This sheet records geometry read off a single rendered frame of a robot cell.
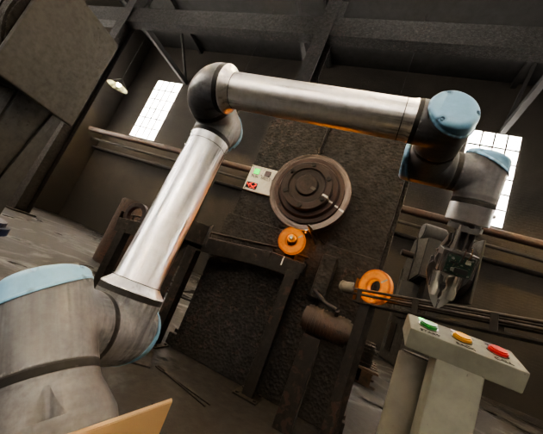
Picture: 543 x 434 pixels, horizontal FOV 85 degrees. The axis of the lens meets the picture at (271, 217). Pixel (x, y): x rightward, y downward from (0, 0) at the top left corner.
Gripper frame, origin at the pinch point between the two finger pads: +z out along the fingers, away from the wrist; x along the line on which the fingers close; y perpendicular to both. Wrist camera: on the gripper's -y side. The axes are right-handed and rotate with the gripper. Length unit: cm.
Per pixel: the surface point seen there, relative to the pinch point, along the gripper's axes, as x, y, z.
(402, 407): 0.9, -2.4, 31.0
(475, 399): 11.4, 7.1, 16.1
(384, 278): -10, -53, 10
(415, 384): 2.6, -4.3, 24.4
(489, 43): 53, -461, -298
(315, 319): -32, -46, 36
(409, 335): -4.2, 5.5, 8.6
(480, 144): 149, -806, -233
